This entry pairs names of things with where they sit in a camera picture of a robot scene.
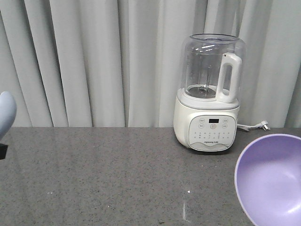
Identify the white blender with clear jar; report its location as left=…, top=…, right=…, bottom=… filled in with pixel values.
left=173, top=33, right=246, bottom=152

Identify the light blue plastic spoon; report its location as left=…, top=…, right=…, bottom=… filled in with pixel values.
left=0, top=91, right=17, bottom=139

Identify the white power cord with plug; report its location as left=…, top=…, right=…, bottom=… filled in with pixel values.
left=236, top=120, right=271, bottom=132

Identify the grey pleated curtain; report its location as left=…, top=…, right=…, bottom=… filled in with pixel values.
left=0, top=0, right=301, bottom=127

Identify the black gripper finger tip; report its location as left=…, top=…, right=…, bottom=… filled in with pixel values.
left=0, top=144, right=8, bottom=160

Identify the purple plastic bowl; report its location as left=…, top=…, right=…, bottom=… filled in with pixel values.
left=234, top=134, right=301, bottom=226

